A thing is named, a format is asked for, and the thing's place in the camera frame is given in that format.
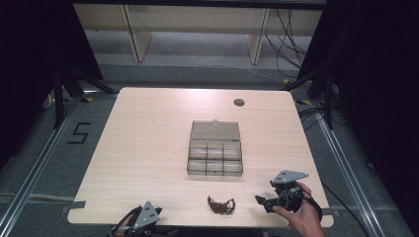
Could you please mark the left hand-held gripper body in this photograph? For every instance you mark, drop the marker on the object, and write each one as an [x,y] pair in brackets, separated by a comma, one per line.
[147,215]

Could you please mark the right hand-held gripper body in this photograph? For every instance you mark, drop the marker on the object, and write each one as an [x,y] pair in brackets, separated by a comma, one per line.
[288,194]

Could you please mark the smoky clear plastic compartment box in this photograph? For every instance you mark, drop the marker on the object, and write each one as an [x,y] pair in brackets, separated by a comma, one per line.
[214,154]

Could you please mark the person's left hand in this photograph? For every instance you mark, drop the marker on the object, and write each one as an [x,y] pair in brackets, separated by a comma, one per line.
[123,229]

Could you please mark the person's right hand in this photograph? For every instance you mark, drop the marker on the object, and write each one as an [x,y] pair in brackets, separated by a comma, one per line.
[304,217]

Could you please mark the black metal stand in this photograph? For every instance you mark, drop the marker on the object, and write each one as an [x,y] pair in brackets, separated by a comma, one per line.
[324,95]
[62,95]

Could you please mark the light wooden shelf unit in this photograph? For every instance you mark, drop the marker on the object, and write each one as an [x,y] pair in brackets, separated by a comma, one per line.
[197,23]

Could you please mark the aluminium floor rail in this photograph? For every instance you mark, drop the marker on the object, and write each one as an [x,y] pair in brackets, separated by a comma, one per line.
[346,171]
[36,164]

